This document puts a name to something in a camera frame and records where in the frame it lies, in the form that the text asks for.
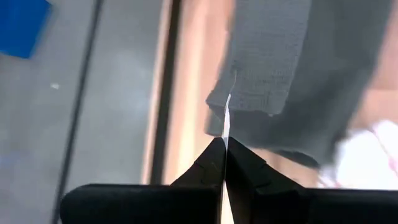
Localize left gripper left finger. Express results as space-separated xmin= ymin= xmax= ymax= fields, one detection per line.
xmin=170 ymin=137 xmax=226 ymax=187

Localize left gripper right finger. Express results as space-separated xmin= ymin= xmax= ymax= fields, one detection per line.
xmin=226 ymin=136 xmax=305 ymax=224

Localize white red-checked towel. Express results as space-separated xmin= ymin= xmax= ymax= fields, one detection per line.
xmin=317 ymin=119 xmax=398 ymax=190

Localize black metal table frame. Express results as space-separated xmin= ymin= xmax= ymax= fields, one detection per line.
xmin=149 ymin=0 xmax=183 ymax=186

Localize blue box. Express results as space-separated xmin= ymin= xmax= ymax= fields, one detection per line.
xmin=0 ymin=0 xmax=52 ymax=60

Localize grey waffle towel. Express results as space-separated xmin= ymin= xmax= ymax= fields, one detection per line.
xmin=204 ymin=0 xmax=397 ymax=224

